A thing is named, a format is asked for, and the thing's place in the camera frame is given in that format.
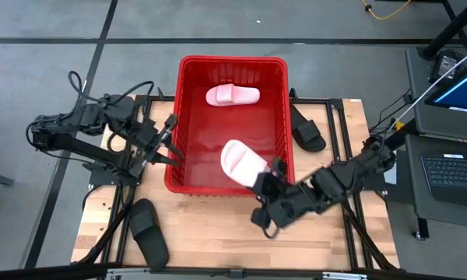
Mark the red plastic bin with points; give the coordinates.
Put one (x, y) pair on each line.
(206, 128)

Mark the black slide sandal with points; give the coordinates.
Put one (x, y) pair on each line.
(307, 132)
(148, 233)

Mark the black power adapter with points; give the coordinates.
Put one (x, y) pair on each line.
(445, 64)

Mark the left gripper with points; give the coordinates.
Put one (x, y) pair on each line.
(148, 140)

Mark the white paper tag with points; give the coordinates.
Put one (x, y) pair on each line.
(390, 177)

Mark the black tripod stand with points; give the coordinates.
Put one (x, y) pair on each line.
(447, 33)

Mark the black aluminium frame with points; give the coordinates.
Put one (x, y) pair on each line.
(336, 104)

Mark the black laptop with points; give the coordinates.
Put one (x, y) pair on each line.
(455, 175)

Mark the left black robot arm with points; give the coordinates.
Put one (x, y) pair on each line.
(85, 149)

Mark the silver metal bracket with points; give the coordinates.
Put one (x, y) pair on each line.
(344, 276)
(120, 273)

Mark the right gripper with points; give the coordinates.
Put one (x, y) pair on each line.
(290, 202)

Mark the pink slide sandal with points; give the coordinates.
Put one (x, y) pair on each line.
(241, 161)
(233, 95)

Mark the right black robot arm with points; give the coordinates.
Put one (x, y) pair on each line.
(334, 179)

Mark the computer monitor blue screen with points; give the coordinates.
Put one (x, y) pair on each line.
(463, 93)

